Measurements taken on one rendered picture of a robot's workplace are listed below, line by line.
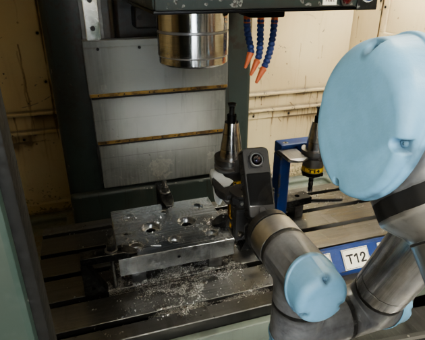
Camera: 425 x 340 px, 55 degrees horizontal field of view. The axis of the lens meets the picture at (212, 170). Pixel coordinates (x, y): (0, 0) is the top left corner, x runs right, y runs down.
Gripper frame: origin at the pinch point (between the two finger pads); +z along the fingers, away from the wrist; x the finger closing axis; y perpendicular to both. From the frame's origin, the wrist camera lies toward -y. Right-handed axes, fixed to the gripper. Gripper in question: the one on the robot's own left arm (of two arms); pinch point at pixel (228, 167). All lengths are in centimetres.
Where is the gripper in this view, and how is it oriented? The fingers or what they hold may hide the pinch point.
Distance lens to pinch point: 79.6
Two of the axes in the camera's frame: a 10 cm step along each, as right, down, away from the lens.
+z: -3.0, -4.2, 8.6
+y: 0.0, 9.0, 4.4
